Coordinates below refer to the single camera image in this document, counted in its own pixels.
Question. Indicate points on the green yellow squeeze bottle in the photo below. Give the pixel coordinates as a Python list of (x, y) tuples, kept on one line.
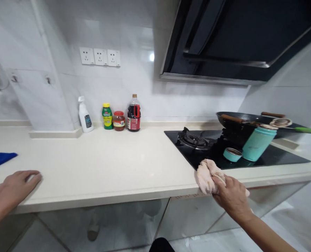
[(107, 117)]

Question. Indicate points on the metal wall hook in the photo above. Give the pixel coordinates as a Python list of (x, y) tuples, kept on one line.
[(48, 79)]

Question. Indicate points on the beige cleaning cloth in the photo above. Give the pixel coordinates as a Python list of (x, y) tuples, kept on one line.
[(209, 177)]

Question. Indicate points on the person's left hand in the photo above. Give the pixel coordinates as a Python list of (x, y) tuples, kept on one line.
[(12, 185)]

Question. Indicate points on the white wall socket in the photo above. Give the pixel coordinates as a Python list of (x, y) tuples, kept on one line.
[(113, 58), (100, 57), (86, 56)]

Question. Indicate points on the red sauce jar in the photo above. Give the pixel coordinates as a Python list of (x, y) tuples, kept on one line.
[(118, 121)]

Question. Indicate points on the person's right fingers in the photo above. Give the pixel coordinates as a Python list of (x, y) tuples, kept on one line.
[(218, 182)]

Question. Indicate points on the black glass gas stove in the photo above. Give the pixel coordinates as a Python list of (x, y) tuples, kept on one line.
[(210, 149)]

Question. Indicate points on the black range hood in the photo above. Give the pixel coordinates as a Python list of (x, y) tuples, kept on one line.
[(236, 39)]

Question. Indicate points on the person's left fingers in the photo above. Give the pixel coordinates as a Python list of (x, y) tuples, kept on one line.
[(32, 177)]

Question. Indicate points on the person's right hand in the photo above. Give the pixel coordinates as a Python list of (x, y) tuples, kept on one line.
[(230, 193)]

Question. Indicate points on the glossy base cabinet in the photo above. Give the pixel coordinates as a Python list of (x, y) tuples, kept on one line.
[(144, 218)]

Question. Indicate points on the dark soy sauce bottle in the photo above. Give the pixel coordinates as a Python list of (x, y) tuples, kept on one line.
[(133, 115)]

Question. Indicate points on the teal thermos flask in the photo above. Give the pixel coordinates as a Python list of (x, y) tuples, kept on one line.
[(257, 144)]

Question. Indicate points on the black wok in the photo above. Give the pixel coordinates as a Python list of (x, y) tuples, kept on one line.
[(249, 123)]

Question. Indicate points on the teal thermos lid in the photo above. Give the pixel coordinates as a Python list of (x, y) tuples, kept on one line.
[(232, 155)]

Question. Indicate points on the white spray bottle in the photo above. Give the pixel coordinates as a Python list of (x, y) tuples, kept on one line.
[(85, 116)]

